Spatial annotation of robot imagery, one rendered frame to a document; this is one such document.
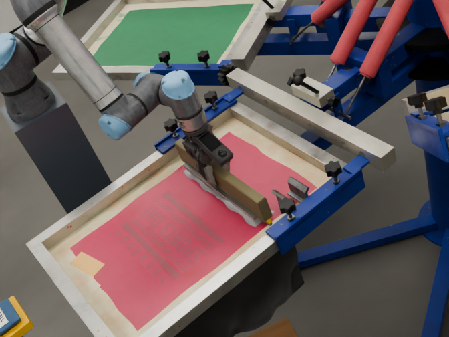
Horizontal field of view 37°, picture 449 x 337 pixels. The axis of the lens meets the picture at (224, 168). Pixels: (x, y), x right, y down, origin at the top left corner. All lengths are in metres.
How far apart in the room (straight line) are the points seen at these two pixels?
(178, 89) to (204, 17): 1.12
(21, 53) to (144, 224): 0.61
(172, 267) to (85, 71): 0.55
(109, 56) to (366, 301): 1.42
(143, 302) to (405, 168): 1.78
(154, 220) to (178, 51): 0.89
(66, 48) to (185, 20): 1.17
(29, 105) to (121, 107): 0.47
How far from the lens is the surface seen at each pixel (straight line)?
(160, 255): 1.81
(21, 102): 2.08
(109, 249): 1.90
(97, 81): 1.67
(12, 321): 1.88
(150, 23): 2.86
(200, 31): 2.67
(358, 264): 2.85
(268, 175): 1.90
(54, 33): 1.67
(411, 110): 1.70
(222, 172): 1.81
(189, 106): 1.68
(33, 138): 2.11
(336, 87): 1.99
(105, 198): 2.01
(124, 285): 1.79
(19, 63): 2.04
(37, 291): 3.38
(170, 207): 1.93
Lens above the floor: 2.22
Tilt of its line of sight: 40 degrees down
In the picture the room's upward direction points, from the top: 22 degrees counter-clockwise
